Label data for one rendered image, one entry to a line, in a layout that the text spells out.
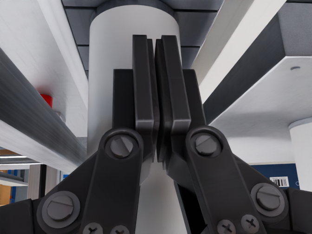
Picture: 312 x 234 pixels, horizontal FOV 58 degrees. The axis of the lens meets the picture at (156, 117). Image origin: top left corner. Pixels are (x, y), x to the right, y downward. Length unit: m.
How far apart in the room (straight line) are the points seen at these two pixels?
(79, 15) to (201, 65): 0.07
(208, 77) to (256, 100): 0.18
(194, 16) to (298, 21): 0.11
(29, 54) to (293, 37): 0.25
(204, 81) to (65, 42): 0.09
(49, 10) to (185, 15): 0.07
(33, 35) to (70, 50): 0.09
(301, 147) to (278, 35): 0.24
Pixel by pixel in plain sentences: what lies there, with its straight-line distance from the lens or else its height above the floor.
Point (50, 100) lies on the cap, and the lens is 0.44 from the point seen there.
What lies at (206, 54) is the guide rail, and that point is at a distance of 0.16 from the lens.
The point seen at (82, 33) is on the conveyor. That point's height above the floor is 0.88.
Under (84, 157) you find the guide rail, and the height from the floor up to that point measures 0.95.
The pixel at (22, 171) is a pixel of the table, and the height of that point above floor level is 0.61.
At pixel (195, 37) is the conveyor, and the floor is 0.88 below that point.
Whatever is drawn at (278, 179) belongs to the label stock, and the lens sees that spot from 0.65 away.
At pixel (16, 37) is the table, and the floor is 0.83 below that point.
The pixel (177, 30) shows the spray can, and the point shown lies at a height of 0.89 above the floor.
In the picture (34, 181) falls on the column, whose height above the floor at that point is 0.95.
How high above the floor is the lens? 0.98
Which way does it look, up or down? 16 degrees down
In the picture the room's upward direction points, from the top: 177 degrees clockwise
